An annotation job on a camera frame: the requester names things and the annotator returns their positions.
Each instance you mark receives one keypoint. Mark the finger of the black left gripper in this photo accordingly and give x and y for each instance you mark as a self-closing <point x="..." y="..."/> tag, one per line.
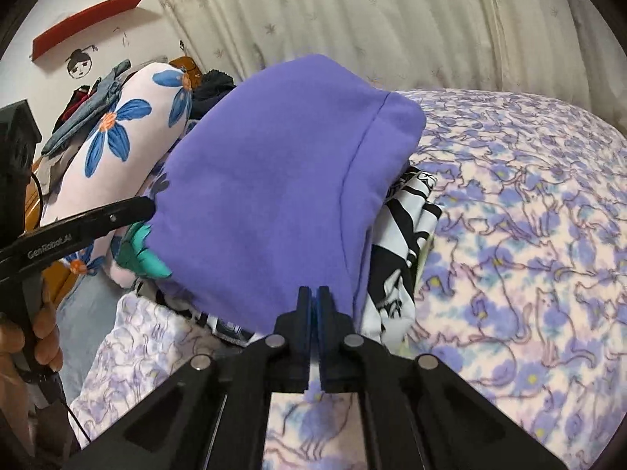
<point x="111" y="217"/>

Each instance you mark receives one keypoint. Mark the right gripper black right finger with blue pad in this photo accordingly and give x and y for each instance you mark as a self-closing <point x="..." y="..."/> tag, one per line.
<point x="338" y="362"/>

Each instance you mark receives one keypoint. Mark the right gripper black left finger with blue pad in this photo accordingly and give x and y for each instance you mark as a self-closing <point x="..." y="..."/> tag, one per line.
<point x="291" y="346"/>

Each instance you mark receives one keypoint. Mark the purple hoodie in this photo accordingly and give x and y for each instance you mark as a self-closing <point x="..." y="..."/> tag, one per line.
<point x="277" y="187"/>

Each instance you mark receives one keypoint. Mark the grey denim clothes pile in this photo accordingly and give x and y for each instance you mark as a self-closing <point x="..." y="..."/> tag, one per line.
<point x="62" y="146"/>

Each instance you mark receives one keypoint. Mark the black clothing by headboard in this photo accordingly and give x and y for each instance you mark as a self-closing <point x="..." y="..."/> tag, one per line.
<point x="215" y="85"/>

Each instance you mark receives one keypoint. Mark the person's left hand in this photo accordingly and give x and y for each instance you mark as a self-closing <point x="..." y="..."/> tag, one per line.
<point x="15" y="404"/>

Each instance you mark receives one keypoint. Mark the pink blue-flower rolled quilt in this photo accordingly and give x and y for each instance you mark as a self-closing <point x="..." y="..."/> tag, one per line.
<point x="141" y="126"/>

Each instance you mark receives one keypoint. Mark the black white patterned folded garment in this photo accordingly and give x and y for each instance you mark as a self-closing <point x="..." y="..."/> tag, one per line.
<point x="402" y="232"/>

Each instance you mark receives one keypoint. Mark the purple cat-print bed blanket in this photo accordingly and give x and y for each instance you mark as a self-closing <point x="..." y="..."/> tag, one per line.
<point x="523" y="290"/>

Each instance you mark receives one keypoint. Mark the cream curtain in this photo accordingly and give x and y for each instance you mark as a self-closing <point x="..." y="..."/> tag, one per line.
<point x="562" y="49"/>

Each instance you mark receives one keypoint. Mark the cartoon face wall sticker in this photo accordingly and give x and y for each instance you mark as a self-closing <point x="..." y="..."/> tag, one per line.
<point x="79" y="62"/>

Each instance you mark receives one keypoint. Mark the red wall shelf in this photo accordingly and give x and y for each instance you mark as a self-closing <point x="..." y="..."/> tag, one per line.
<point x="78" y="22"/>

